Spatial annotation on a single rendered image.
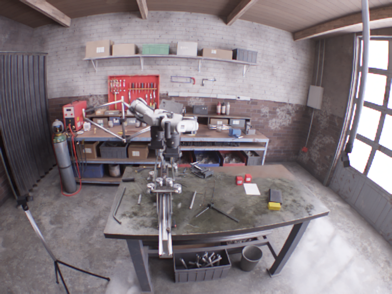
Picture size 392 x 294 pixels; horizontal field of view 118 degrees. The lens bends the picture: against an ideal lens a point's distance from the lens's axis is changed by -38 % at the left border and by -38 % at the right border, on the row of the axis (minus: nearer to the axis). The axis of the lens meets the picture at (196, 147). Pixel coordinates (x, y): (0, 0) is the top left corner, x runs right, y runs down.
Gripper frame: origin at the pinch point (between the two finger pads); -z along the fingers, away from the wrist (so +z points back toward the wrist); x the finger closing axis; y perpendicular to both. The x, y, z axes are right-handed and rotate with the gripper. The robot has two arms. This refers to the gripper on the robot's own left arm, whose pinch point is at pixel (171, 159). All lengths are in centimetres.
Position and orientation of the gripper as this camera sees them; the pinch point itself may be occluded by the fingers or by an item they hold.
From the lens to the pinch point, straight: 121.2
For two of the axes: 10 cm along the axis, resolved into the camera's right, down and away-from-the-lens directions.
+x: 9.8, -0.1, 1.8
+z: 0.7, -9.2, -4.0
